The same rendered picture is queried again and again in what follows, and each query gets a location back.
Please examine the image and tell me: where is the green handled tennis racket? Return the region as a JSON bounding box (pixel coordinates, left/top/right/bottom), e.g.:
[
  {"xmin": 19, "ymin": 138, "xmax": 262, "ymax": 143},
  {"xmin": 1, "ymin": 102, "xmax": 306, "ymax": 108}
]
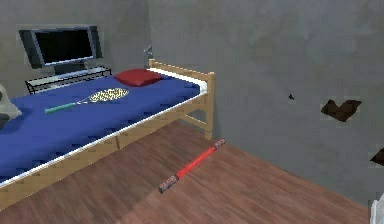
[{"xmin": 44, "ymin": 87, "xmax": 130, "ymax": 115}]

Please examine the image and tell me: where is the small grey lamp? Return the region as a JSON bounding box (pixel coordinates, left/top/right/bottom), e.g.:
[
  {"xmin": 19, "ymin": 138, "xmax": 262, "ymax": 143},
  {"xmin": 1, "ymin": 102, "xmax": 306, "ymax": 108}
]
[{"xmin": 143, "ymin": 44, "xmax": 154, "ymax": 61}]

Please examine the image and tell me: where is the black television set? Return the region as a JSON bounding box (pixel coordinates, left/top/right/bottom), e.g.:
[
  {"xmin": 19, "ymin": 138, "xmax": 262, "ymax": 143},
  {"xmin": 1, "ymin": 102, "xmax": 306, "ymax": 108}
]
[{"xmin": 18, "ymin": 25, "xmax": 104, "ymax": 75}]

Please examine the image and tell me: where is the red baseball bat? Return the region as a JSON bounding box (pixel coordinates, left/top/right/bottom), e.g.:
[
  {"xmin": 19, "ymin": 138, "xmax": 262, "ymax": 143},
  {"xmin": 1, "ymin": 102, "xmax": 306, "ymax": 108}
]
[{"xmin": 157, "ymin": 138, "xmax": 227, "ymax": 195}]

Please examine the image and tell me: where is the red pillow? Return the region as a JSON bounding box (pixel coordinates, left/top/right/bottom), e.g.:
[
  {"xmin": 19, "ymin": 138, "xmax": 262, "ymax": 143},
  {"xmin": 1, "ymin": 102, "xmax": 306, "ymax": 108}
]
[{"xmin": 114, "ymin": 68, "xmax": 165, "ymax": 88}]

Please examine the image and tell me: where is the white pillow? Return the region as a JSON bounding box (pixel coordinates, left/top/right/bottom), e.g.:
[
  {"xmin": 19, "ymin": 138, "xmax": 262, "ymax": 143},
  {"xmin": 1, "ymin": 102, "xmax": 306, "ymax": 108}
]
[{"xmin": 0, "ymin": 83, "xmax": 23, "ymax": 122}]

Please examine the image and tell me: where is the white object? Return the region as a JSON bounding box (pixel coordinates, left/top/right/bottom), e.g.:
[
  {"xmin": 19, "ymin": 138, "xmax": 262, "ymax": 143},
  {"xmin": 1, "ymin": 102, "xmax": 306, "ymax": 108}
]
[{"xmin": 370, "ymin": 192, "xmax": 384, "ymax": 224}]

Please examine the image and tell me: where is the wooden bed with blue cover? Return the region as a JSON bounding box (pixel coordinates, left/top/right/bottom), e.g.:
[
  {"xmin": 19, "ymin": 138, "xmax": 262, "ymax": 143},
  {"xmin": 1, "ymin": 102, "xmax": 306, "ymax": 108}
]
[{"xmin": 0, "ymin": 58, "xmax": 217, "ymax": 211}]

